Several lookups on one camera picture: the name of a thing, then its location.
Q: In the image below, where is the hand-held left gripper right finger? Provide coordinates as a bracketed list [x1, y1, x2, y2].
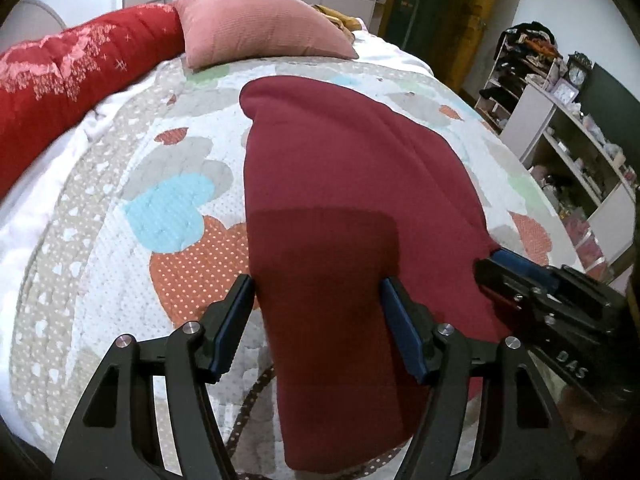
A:
[380, 276, 583, 480]

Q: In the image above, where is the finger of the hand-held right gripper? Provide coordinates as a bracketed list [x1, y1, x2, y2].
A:
[487, 249, 563, 293]
[474, 258, 538, 313]

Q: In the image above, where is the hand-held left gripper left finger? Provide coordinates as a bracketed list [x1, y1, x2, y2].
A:
[52, 274, 257, 480]

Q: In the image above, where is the maroon garment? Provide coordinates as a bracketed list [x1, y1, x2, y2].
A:
[240, 76, 506, 458]

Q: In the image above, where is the heart patterned quilt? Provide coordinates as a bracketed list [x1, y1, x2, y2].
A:
[10, 52, 587, 480]

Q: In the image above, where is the white shelf unit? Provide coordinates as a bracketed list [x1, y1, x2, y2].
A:
[500, 80, 640, 292]

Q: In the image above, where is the dark green board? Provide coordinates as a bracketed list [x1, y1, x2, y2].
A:
[582, 62, 640, 161]

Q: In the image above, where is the cluttered shoe rack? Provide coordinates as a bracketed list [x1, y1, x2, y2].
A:
[472, 22, 567, 134]

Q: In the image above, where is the round black clock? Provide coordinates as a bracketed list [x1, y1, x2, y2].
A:
[566, 51, 594, 87]

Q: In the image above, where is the white bedsheet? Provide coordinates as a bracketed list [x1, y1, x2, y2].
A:
[0, 27, 436, 411]

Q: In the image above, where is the dark green door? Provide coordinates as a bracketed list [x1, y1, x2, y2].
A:
[385, 0, 497, 92]

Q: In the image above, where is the red patterned blanket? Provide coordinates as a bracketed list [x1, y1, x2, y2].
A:
[0, 2, 187, 201]

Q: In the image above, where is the pink pillow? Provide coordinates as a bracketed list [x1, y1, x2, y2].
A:
[172, 0, 360, 70]

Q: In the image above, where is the mustard yellow cloth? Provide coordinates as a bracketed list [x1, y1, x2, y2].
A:
[312, 4, 362, 32]

